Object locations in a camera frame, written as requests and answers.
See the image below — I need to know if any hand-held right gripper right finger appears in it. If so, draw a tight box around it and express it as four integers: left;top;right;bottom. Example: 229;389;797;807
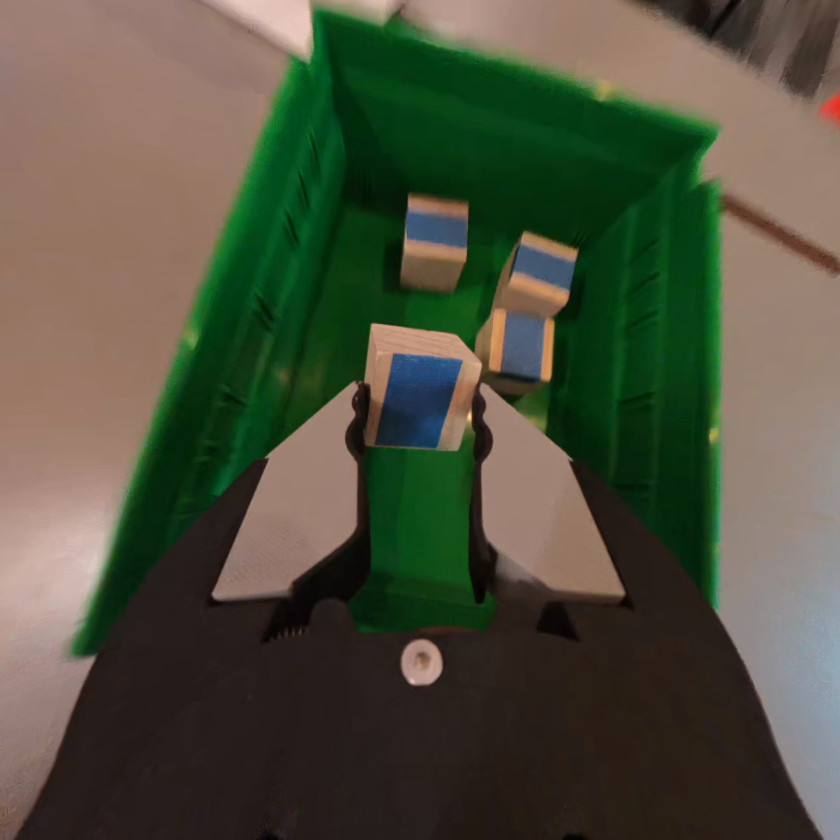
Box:
467;384;627;606

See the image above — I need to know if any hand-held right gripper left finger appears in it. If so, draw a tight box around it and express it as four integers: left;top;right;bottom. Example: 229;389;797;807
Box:
211;382;373;603

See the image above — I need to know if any blue-striped wooden cube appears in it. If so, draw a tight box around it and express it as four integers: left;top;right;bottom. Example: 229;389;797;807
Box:
495;231;580;317
364;323;483;452
476;308;556;396
400;193;471;294

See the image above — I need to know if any green plastic bin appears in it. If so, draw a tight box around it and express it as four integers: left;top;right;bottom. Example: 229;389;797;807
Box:
71;8;723;657

